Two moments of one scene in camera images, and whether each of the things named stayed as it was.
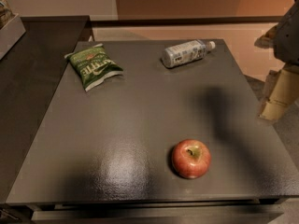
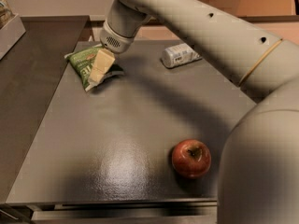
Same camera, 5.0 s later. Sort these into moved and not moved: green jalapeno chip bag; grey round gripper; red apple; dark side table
Moved: grey round gripper
Not moved: green jalapeno chip bag; red apple; dark side table
